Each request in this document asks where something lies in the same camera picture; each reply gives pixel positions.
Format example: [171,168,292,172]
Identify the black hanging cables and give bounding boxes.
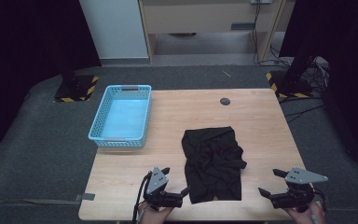
[250,2,291,68]

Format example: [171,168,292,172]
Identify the light blue plastic basket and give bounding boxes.
[88,84,153,149]

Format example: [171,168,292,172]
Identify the tangled cable bundle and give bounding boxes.
[304,56,331,94]

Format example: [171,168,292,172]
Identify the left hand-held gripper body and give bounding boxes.
[143,166,185,209]

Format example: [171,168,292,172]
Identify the white cabinet panel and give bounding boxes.
[78,0,150,61]

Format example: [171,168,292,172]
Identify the person's right hand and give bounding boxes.
[284,201,326,224]

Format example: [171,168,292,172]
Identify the black stand with striped base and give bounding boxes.
[53,46,100,104]
[265,54,315,99]

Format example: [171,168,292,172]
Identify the grey tape strip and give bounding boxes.
[74,192,96,203]

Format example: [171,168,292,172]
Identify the right hand-held gripper cable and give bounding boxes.
[309,185,329,224]

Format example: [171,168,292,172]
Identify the black curtain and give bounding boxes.
[279,0,358,171]
[0,0,103,175]

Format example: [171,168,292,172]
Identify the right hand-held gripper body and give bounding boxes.
[271,166,329,213]

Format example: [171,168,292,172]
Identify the black floor cable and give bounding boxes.
[282,95,326,124]

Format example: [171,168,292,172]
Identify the black t-shirt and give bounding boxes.
[181,125,248,205]

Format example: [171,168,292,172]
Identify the grey desk drawer handle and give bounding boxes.
[230,21,256,31]

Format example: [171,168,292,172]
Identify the person's left hand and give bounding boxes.
[138,204,175,224]

